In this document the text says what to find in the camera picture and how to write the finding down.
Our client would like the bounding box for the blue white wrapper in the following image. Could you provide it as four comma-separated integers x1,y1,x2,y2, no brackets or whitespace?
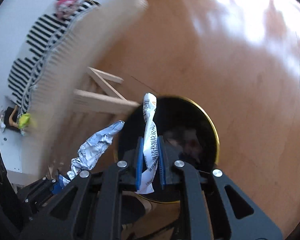
58,120,125,189

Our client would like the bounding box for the white barcode wrapper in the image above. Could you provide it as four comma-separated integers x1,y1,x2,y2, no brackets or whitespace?
136,93,159,194

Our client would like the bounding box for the black gold trash bin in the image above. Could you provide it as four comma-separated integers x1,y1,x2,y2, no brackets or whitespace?
117,96,220,204

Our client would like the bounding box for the white cabinet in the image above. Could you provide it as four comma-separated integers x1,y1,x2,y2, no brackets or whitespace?
0,125,22,173

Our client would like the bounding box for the yellow green wrapper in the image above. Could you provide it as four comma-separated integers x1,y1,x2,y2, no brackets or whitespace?
17,113,37,131

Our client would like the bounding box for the wooden sofa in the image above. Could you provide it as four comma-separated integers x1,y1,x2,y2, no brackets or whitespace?
8,0,101,128

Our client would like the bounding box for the black white striped blanket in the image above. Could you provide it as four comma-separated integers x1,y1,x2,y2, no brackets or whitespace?
7,0,101,117

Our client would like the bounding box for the pink plush pillow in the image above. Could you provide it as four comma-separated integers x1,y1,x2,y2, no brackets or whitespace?
56,0,79,19

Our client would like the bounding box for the wooden table leg frame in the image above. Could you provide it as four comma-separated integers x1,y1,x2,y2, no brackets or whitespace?
70,67,141,129

